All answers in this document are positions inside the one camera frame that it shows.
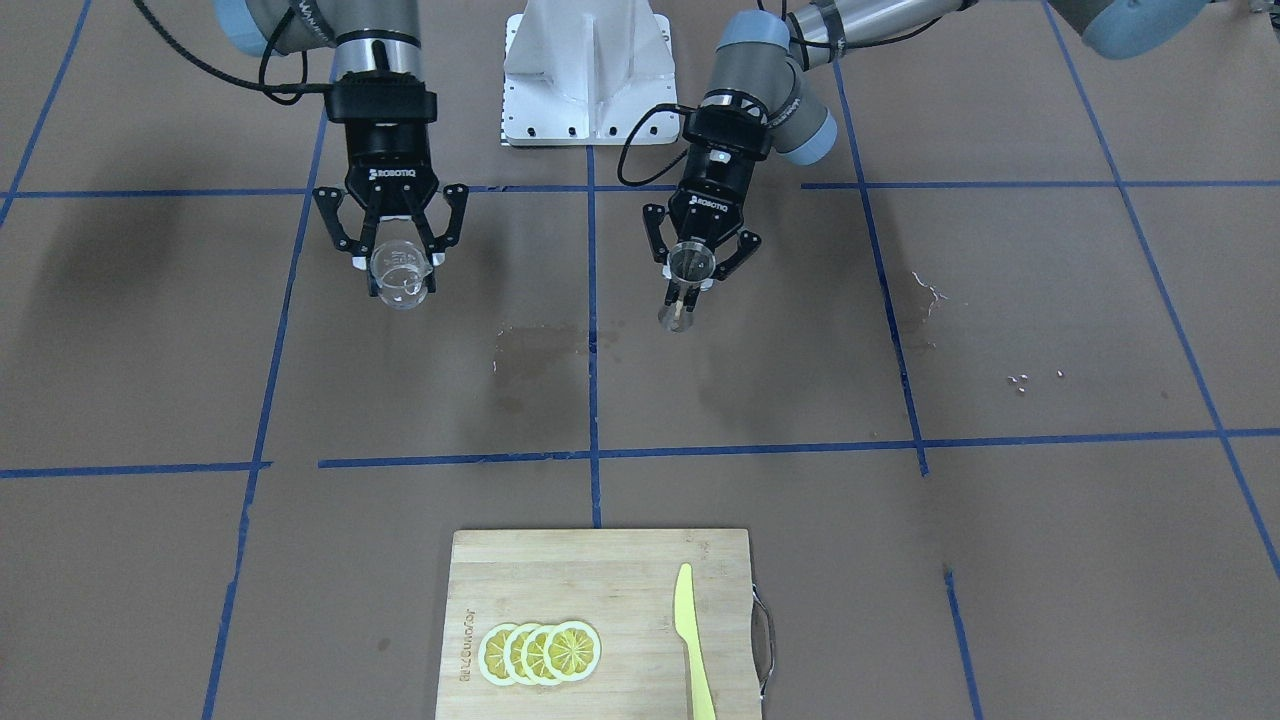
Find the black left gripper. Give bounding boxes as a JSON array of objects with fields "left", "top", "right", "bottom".
[{"left": 643, "top": 150, "right": 763, "bottom": 282}]

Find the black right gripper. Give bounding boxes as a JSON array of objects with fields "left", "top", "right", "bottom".
[{"left": 312, "top": 120, "right": 470, "bottom": 273}]

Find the clear glass beaker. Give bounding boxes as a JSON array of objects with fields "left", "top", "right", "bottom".
[{"left": 367, "top": 240, "right": 434, "bottom": 310}]

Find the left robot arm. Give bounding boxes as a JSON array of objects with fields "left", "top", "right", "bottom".
[{"left": 643, "top": 1, "right": 970, "bottom": 292}]

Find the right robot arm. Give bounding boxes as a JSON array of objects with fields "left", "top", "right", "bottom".
[{"left": 136, "top": 1, "right": 468, "bottom": 266}]

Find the yellow plastic knife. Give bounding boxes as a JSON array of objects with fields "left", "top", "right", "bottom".
[{"left": 672, "top": 562, "right": 717, "bottom": 719}]

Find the lemon slice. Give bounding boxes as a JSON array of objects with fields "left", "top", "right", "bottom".
[
  {"left": 479, "top": 623, "right": 517, "bottom": 687},
  {"left": 544, "top": 620, "right": 602, "bottom": 682},
  {"left": 502, "top": 623, "right": 541, "bottom": 685},
  {"left": 518, "top": 625, "right": 561, "bottom": 685}
]

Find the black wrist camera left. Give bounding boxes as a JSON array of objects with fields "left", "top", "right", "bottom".
[{"left": 682, "top": 105, "right": 772, "bottom": 161}]

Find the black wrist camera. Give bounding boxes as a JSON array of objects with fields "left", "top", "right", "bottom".
[
  {"left": 325, "top": 77, "right": 438, "bottom": 124},
  {"left": 682, "top": 105, "right": 772, "bottom": 161}
]

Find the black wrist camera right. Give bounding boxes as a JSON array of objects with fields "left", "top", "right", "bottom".
[{"left": 325, "top": 77, "right": 438, "bottom": 124}]

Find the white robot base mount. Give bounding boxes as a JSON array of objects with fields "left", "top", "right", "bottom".
[{"left": 500, "top": 1, "right": 680, "bottom": 147}]

